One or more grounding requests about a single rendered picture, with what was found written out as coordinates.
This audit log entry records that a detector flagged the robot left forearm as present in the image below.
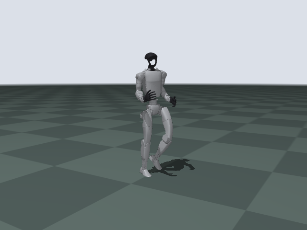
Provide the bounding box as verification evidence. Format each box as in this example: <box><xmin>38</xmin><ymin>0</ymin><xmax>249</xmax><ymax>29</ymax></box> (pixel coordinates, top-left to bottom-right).
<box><xmin>161</xmin><ymin>91</ymin><xmax>170</xmax><ymax>102</ymax></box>

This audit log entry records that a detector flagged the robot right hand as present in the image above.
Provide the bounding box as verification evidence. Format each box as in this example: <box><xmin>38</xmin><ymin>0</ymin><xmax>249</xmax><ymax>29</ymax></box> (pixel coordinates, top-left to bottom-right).
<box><xmin>143</xmin><ymin>90</ymin><xmax>156</xmax><ymax>102</ymax></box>

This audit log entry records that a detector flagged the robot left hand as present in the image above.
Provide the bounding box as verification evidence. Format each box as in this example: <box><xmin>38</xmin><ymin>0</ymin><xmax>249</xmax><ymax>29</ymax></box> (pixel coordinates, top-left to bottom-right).
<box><xmin>170</xmin><ymin>96</ymin><xmax>176</xmax><ymax>107</ymax></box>

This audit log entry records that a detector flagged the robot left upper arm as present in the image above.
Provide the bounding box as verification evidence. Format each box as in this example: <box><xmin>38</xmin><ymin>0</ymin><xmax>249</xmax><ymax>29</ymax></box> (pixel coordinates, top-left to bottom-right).
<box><xmin>161</xmin><ymin>70</ymin><xmax>167</xmax><ymax>93</ymax></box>

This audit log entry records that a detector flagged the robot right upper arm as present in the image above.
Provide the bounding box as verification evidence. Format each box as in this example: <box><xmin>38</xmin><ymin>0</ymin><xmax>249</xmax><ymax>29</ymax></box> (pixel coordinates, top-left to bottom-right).
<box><xmin>136</xmin><ymin>72</ymin><xmax>145</xmax><ymax>95</ymax></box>

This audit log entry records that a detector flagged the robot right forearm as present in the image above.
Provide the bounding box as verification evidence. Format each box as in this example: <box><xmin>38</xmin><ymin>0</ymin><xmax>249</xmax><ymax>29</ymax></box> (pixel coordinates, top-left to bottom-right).
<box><xmin>135</xmin><ymin>91</ymin><xmax>144</xmax><ymax>103</ymax></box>

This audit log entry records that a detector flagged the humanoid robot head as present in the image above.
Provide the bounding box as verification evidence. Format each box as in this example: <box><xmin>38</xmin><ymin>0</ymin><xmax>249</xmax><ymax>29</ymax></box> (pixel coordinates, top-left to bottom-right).
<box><xmin>145</xmin><ymin>52</ymin><xmax>157</xmax><ymax>71</ymax></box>

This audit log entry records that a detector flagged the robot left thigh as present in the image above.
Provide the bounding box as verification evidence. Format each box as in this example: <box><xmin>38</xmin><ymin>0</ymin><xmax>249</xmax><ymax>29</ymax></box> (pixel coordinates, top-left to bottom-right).
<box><xmin>158</xmin><ymin>106</ymin><xmax>173</xmax><ymax>143</ymax></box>

